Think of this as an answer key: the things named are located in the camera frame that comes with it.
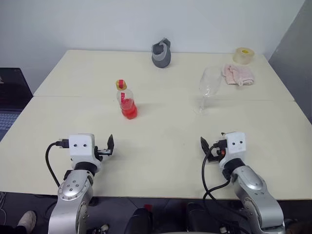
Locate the pink folded cloth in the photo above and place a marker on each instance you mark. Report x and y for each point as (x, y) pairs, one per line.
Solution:
(239, 74)

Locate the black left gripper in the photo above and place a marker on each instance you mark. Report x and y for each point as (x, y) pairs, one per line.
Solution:
(104, 152)

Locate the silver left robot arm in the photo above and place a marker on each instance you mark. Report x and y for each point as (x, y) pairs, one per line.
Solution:
(73, 187)

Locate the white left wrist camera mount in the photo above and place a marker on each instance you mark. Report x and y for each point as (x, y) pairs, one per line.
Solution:
(81, 143)

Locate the white shoe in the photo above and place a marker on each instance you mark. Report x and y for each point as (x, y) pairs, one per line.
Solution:
(27, 219)

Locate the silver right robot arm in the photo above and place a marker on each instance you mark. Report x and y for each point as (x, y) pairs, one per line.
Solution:
(253, 185)

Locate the dark laptop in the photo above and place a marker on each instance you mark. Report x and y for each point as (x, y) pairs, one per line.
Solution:
(12, 97)

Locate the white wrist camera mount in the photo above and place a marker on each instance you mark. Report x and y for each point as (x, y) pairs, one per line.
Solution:
(81, 143)
(235, 143)

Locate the dark rounded shape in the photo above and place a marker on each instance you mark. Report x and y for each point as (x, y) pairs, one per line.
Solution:
(200, 219)
(139, 221)

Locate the yellow bottle cap red tape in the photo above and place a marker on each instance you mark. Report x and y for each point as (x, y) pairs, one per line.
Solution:
(121, 84)

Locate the small red part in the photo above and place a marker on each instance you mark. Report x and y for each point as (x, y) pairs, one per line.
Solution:
(147, 207)

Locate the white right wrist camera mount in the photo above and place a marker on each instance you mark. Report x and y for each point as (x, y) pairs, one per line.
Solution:
(235, 143)

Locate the clear wine glass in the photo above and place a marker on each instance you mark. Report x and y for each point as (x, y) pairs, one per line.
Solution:
(209, 80)

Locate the clear tape roll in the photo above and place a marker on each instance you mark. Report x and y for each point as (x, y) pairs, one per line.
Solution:
(242, 57)

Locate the red liquid plastic bottle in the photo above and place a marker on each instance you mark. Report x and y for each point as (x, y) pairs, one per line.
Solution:
(128, 104)

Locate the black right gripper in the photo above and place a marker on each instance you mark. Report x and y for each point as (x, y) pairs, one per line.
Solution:
(221, 149)

